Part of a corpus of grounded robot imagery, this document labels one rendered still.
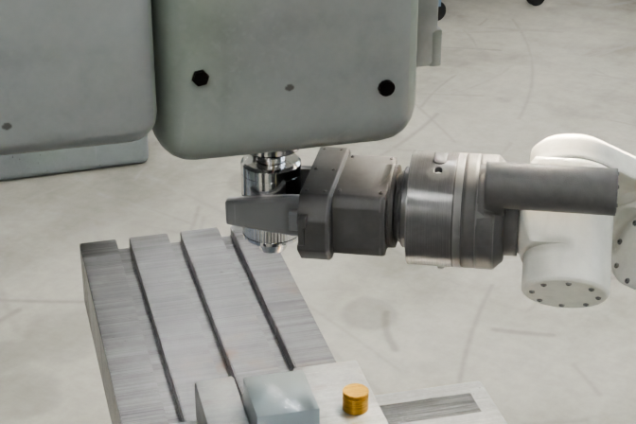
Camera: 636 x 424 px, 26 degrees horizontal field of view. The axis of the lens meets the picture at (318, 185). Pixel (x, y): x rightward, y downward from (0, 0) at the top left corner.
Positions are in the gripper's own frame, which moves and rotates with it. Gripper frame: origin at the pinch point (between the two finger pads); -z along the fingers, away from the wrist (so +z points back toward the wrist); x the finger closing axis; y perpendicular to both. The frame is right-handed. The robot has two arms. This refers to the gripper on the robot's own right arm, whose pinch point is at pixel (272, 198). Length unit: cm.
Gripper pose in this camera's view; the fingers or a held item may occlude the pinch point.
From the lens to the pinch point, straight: 108.3
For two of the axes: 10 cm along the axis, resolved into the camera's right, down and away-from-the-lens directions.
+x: -1.8, 4.2, -8.9
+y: 0.2, 9.1, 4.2
